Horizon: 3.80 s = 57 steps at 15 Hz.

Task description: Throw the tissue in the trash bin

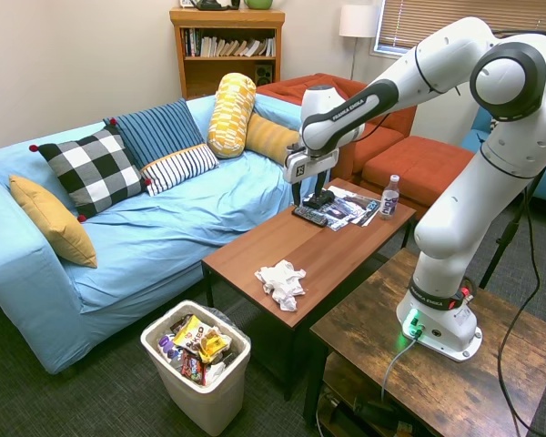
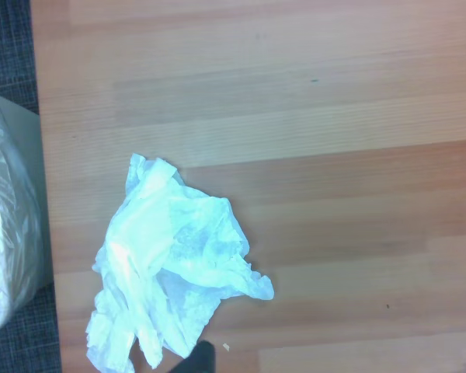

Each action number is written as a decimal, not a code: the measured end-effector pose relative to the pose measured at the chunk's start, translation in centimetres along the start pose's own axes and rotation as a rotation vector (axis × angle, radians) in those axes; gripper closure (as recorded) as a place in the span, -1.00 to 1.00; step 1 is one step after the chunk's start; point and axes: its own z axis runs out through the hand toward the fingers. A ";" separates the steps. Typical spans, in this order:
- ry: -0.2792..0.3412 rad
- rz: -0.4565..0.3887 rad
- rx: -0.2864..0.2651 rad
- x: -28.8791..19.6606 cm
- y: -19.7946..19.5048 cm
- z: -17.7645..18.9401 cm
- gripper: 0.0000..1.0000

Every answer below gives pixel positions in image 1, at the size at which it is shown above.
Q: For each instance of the clear plastic drink bottle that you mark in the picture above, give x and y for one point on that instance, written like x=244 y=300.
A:
x=389 y=200

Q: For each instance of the beige plastic trash bin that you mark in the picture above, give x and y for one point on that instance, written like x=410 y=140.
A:
x=195 y=400

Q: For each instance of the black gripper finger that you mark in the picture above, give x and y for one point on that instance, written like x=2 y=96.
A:
x=296 y=193
x=320 y=184

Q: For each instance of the black power strip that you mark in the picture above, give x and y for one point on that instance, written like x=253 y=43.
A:
x=368 y=409

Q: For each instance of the wooden coffee table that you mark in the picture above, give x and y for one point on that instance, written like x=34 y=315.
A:
x=309 y=246

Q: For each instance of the mustard yellow pillow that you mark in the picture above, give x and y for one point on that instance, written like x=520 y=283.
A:
x=54 y=223

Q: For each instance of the wooden window blind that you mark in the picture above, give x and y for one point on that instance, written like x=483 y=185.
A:
x=414 y=20

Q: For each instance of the orange sofa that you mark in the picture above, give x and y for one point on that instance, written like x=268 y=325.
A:
x=387 y=127

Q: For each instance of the black white checkered pillow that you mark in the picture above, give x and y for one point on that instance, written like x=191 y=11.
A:
x=88 y=170

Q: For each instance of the wooden bookshelf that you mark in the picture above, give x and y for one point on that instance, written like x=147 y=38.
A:
x=218 y=73

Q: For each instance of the small black remote control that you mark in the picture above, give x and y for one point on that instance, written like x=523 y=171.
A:
x=325 y=200

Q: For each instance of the long black remote control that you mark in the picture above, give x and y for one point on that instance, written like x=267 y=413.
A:
x=311 y=217

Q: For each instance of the yellow baked chips bag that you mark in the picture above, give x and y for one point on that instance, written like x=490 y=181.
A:
x=200 y=339

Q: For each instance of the rustic wooden side table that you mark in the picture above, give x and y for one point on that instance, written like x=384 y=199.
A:
x=437 y=391

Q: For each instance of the yellow striped pillow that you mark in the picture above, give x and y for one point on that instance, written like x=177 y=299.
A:
x=268 y=136

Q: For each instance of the black tripod stand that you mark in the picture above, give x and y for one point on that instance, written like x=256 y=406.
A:
x=505 y=236

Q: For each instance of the glossy magazine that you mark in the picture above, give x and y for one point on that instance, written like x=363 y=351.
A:
x=367 y=211
x=341 y=207

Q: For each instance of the light blue sofa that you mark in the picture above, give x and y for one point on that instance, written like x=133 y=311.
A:
x=164 y=227

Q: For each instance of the yellow patterned bolster pillow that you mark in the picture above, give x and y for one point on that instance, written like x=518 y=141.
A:
x=229 y=114

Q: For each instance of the purple cookie package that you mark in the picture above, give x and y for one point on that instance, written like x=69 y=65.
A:
x=168 y=347

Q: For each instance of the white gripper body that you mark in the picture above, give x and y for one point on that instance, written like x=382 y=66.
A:
x=310 y=163

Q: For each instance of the white navy striped pillow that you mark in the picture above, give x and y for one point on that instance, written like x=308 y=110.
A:
x=179 y=168

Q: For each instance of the orange ottoman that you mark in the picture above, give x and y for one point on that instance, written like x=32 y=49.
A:
x=414 y=164

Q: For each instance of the white tissue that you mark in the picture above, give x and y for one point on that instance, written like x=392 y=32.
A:
x=282 y=282

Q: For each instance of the white plastic bag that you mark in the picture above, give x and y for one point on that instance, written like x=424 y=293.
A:
x=213 y=371

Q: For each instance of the small black speaker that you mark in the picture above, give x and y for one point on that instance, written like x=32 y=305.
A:
x=264 y=74

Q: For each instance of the blue striped pillow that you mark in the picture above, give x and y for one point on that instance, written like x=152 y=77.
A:
x=159 y=129

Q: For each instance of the row of books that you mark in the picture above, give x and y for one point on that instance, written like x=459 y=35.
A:
x=229 y=46

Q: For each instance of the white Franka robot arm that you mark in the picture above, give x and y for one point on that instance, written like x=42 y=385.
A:
x=455 y=205

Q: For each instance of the white floor lamp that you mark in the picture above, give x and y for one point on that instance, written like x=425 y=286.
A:
x=357 y=20

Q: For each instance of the green bowl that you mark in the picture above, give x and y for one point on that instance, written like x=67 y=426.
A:
x=258 y=3

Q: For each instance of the red snack bag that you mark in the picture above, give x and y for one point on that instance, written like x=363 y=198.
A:
x=193 y=362

